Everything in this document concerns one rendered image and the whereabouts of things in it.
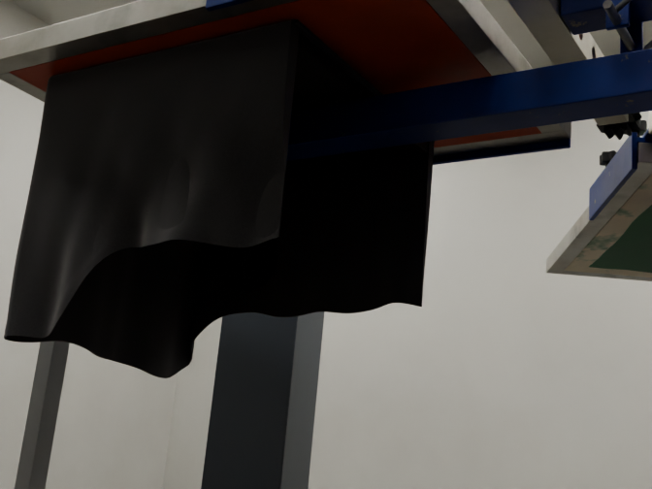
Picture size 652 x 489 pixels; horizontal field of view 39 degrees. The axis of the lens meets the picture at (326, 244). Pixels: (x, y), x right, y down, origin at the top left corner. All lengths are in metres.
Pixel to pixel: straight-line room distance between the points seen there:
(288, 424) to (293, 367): 0.12
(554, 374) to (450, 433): 0.69
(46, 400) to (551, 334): 3.81
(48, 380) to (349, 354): 4.07
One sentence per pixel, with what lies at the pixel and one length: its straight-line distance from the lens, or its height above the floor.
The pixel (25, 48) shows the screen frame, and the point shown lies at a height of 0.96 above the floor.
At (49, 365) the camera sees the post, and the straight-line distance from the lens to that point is 1.85.
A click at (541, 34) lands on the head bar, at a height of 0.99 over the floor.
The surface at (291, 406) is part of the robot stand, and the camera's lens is 2.00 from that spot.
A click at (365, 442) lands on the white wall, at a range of 5.65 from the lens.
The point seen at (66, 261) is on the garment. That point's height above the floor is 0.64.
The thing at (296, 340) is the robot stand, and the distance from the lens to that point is 2.01.
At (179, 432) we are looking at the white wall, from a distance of 6.48.
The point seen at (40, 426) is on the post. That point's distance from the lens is 1.84.
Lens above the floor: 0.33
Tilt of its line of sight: 16 degrees up
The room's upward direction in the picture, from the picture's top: 5 degrees clockwise
